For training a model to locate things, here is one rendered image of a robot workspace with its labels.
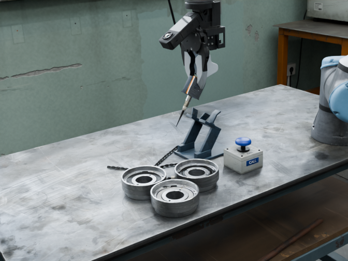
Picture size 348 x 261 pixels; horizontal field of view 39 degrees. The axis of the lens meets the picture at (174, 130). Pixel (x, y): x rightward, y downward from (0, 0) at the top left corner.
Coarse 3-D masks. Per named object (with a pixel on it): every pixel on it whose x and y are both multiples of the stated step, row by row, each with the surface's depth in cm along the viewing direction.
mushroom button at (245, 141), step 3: (237, 138) 123; (240, 138) 122; (243, 138) 122; (246, 138) 122; (249, 138) 123; (237, 141) 121; (240, 141) 121; (243, 141) 121; (246, 141) 121; (249, 141) 121; (237, 144) 121; (240, 144) 121; (243, 144) 121; (246, 144) 121; (249, 144) 121; (243, 147) 122
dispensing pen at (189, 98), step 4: (188, 76) 125; (192, 76) 124; (188, 80) 125; (188, 84) 124; (184, 88) 125; (184, 92) 124; (188, 96) 125; (188, 100) 125; (184, 104) 125; (188, 104) 125; (184, 108) 125; (180, 116) 126
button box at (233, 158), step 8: (224, 152) 124; (232, 152) 122; (240, 152) 122; (248, 152) 122; (256, 152) 121; (224, 160) 125; (232, 160) 122; (240, 160) 119; (248, 160) 120; (256, 160) 122; (232, 168) 123; (240, 168) 120; (248, 168) 121; (256, 168) 123
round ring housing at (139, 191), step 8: (136, 168) 118; (144, 168) 118; (152, 168) 118; (160, 168) 116; (128, 176) 116; (136, 176) 116; (144, 176) 116; (152, 176) 115; (128, 184) 110; (136, 184) 112; (144, 184) 112; (152, 184) 109; (128, 192) 111; (136, 192) 110; (144, 192) 109
